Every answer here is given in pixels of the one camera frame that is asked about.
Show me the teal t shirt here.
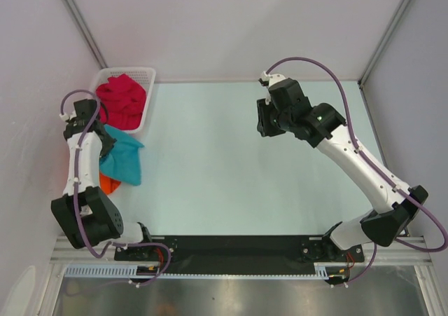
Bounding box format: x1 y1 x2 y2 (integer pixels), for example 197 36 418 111
99 125 144 186

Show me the white plastic basket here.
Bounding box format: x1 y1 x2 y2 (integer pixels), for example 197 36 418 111
90 67 156 134

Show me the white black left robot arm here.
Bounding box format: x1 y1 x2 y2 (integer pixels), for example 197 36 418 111
50 127 155 260

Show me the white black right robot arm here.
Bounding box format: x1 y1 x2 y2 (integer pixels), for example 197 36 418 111
257 97 428 261

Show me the orange t shirt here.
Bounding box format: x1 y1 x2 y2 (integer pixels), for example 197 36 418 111
99 173 121 195

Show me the magenta t shirt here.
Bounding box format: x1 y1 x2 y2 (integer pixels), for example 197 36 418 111
96 74 146 130

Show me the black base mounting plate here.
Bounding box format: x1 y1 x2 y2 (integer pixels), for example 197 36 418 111
114 234 365 275

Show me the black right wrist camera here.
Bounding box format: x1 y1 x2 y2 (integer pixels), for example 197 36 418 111
258 72 312 111

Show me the white slotted cable duct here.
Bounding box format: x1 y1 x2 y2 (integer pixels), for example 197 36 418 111
64 264 344 281

